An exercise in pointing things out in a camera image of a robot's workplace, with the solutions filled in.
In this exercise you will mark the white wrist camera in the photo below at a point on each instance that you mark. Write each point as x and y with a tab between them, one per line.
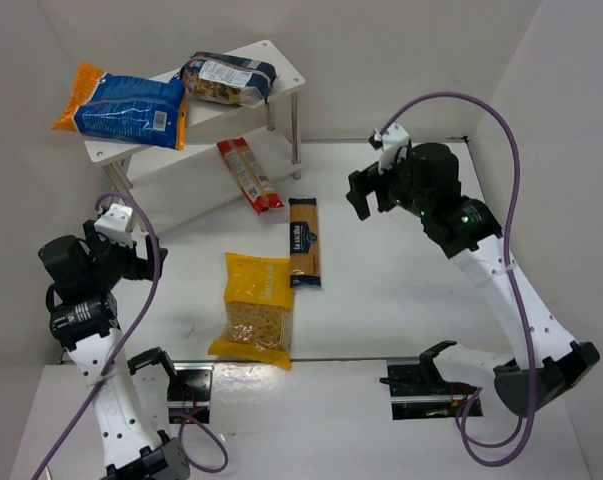
389	144
116	225

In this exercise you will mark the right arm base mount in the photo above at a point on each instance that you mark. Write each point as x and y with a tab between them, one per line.
418	392

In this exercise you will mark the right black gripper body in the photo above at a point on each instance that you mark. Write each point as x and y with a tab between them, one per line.
373	181

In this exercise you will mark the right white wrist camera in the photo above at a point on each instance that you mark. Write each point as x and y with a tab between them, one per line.
389	144

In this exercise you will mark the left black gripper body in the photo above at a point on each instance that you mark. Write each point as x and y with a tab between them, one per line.
144	261

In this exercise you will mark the white two-tier shelf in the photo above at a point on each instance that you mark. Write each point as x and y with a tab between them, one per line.
175	186

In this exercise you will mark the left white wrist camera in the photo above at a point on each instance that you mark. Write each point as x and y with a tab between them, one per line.
116	225

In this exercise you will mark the red spaghetti pack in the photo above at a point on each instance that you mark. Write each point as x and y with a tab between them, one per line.
249	175

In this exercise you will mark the blue orange pasta bag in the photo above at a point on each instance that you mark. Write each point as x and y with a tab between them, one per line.
125	108

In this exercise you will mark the yellow pasta time bag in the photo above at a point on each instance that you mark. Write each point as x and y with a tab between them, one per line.
259	305

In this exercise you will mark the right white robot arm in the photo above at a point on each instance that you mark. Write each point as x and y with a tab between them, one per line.
545	360

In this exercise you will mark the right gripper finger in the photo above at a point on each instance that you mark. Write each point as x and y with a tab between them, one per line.
358	198
364	181

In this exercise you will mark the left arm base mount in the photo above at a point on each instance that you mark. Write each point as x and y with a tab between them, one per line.
184	386

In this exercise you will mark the la sicilia spaghetti pack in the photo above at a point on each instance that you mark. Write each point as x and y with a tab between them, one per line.
304	247

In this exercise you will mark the dark blue fusilli bag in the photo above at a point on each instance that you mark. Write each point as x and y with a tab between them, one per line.
227	79

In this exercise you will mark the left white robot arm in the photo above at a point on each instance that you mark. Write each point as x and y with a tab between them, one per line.
127	395

